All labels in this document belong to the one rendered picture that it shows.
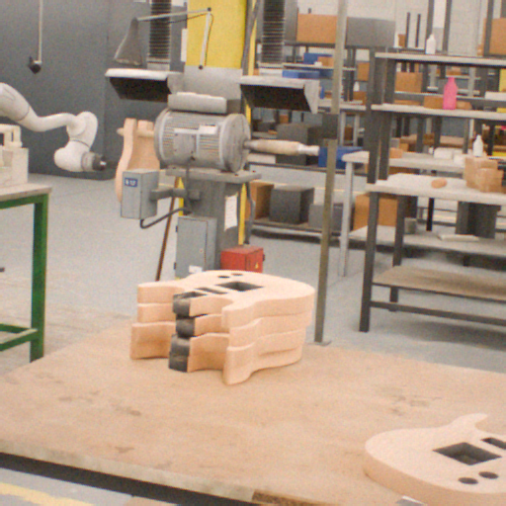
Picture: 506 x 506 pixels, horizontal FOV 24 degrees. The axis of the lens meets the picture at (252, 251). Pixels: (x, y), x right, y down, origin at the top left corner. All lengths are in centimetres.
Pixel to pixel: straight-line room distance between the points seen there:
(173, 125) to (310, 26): 494
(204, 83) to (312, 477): 326
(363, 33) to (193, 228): 506
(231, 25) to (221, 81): 90
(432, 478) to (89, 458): 65
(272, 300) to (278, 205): 736
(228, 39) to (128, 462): 407
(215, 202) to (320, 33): 501
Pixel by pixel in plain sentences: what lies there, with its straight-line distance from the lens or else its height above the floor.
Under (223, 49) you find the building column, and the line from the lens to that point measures 614.
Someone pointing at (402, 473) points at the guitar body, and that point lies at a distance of 222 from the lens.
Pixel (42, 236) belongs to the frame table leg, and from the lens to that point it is 588.
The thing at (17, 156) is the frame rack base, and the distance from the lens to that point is 585.
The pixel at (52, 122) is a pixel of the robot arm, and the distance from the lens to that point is 544.
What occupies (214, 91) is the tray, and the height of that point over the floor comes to 146.
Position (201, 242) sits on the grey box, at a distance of 507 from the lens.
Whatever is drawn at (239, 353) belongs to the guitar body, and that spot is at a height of 98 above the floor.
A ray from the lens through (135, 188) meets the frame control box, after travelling 501.
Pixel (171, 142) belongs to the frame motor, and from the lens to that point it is 518.
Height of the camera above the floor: 171
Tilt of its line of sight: 10 degrees down
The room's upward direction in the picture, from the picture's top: 4 degrees clockwise
